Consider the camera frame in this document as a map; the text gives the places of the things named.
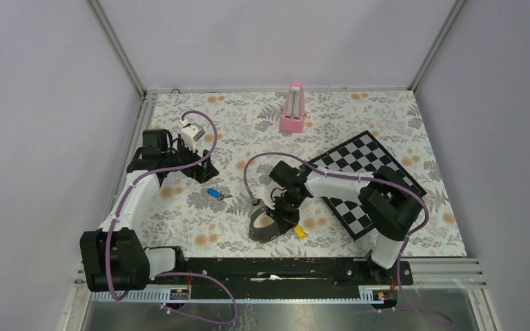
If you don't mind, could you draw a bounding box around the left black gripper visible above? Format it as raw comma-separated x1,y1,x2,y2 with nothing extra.
162,135,217,182

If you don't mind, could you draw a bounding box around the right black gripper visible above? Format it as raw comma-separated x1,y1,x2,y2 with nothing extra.
266,191,306,235

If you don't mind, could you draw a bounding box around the yellow tagged key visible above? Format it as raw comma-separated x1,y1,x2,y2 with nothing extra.
293,225,307,240

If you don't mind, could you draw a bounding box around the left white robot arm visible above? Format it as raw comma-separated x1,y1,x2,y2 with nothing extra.
79,124,219,295

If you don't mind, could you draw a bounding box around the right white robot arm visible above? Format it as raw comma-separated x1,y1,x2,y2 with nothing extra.
266,161,426,284

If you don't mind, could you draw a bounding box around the blue tagged key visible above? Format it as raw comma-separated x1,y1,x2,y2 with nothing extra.
207,188,232,201

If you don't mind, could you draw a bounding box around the floral patterned table mat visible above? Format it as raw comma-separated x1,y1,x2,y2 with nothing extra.
139,91,466,257

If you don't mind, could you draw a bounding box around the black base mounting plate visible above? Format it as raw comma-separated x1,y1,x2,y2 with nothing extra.
139,257,413,300

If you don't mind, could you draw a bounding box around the pink metronome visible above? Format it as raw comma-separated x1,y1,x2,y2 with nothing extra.
279,81,305,133

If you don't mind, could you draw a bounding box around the black white chessboard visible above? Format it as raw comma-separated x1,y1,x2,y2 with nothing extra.
309,130,426,241

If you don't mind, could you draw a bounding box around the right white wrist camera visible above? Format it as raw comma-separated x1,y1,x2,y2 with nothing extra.
253,186,275,210

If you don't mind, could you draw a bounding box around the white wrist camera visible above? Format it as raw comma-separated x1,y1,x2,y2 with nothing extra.
179,119,205,152
253,186,275,210

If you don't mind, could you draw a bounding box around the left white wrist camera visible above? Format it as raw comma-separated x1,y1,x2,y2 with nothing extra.
179,119,205,152

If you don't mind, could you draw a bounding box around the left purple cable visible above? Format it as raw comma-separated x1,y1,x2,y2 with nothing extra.
105,109,239,326

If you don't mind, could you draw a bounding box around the purple cable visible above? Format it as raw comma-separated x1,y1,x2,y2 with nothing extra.
105,109,239,326
243,152,454,328

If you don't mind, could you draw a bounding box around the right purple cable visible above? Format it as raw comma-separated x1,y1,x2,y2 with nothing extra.
243,152,454,328

